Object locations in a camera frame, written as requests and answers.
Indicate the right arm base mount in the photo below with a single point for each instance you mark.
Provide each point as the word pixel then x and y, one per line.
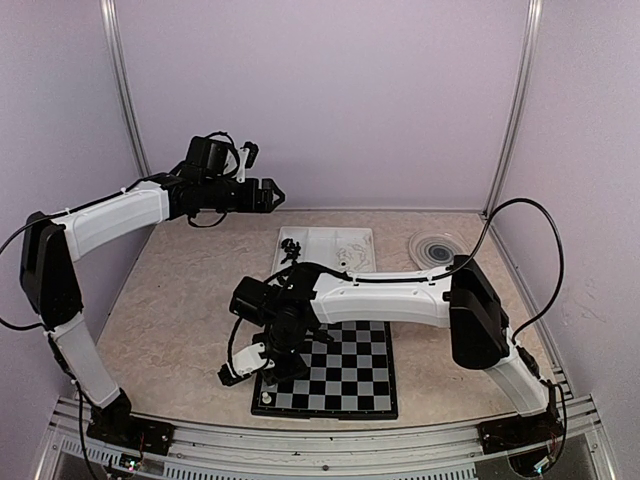
pixel 516 432

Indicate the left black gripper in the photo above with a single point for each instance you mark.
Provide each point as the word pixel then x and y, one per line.
pixel 265 204

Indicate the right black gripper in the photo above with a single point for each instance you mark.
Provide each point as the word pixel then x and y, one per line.
pixel 295 369

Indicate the left aluminium frame post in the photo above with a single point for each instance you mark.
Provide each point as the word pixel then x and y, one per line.
pixel 116 51

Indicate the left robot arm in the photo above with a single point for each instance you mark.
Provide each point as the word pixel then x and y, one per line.
pixel 212 177

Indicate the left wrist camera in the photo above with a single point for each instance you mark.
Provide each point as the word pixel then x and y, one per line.
pixel 247 155

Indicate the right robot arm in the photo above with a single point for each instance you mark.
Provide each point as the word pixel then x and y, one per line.
pixel 294 303

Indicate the right aluminium frame post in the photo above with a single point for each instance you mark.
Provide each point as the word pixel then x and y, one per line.
pixel 527 56

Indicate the aluminium frame post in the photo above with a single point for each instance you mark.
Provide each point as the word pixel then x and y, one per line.
pixel 116 51
pixel 527 56

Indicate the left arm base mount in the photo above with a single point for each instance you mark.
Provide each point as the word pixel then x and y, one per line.
pixel 134 433

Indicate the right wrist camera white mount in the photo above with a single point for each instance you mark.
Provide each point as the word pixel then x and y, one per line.
pixel 244 364

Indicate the white plastic divided tray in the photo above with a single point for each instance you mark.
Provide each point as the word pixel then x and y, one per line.
pixel 342 249

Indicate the white plate with rings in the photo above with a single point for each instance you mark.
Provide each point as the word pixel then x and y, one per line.
pixel 429 249

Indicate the black and silver chessboard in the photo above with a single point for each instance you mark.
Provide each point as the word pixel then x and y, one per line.
pixel 351 379

